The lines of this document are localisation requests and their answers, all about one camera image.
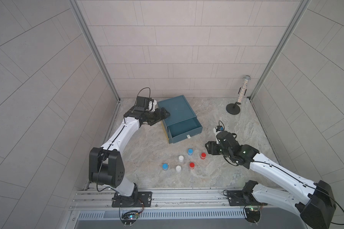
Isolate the white paint can far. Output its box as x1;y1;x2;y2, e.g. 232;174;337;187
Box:
178;155;184;163

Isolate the white paint can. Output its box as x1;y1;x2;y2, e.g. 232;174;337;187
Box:
175;166;182;173
178;155;184;163

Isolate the circuit board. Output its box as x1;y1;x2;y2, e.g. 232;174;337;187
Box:
243;207;261;224
120;210;140;227

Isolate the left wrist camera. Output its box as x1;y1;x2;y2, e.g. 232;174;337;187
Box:
133;96;157;112

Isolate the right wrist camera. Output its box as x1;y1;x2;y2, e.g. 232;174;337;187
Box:
214;125;225;145

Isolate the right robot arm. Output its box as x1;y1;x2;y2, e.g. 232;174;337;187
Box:
205;131;338;229

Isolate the white paint can near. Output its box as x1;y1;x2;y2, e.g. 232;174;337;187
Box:
175;166;182;173

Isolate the blue paint can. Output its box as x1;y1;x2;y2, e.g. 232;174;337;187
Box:
162;163;169;171
187;148;194;156

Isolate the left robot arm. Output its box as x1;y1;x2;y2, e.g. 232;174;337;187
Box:
88;107;171;205

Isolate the left circuit board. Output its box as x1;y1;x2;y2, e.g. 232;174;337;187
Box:
120;210;140;227

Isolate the teal three-drawer cabinet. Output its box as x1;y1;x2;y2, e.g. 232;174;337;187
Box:
157;95;203;144

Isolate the aluminium mounting rail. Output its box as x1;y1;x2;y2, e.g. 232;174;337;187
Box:
69;184;310;211

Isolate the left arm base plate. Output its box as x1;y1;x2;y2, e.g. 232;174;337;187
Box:
112;191;153;208

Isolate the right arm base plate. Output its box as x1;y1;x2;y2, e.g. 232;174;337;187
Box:
223;190;267;207

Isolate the right circuit board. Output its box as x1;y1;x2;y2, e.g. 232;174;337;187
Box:
243;207;261;224

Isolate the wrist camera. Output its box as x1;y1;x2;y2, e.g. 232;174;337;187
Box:
214;125;225;145
133;96;157;112

